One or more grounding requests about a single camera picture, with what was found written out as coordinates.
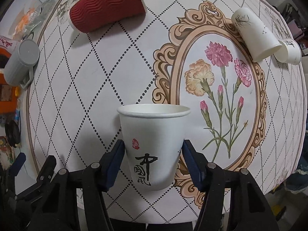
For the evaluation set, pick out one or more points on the clear glass ashtray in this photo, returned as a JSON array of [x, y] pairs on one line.
[[40, 14]]

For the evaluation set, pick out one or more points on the white paper cup black calligraphy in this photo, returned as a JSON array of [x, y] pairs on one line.
[[153, 135]]

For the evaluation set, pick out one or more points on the black round cable reel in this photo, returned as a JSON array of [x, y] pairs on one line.
[[12, 133]]

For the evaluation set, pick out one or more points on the white paper cup lying far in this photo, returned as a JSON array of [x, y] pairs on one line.
[[289, 52]]

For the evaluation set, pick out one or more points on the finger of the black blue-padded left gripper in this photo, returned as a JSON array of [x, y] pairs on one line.
[[43, 180], [16, 166]]

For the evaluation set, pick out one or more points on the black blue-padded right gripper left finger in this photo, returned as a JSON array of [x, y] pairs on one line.
[[57, 209]]

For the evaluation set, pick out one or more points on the grey ribbed plastic mug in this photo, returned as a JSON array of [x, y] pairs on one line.
[[19, 69]]

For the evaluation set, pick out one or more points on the white red-lettered snack bag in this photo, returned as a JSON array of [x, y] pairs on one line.
[[7, 45]]

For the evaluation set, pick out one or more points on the orange cardboard box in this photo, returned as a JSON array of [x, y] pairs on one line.
[[8, 103]]

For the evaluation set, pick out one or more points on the orange white plastic wrapper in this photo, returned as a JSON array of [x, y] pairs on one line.
[[18, 29]]

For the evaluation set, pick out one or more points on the white paper cup grass print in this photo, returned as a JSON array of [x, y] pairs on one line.
[[260, 41]]

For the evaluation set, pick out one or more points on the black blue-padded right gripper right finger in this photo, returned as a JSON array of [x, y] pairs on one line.
[[249, 209]]

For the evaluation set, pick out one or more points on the red corrugated paper cup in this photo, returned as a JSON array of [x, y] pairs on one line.
[[89, 15]]

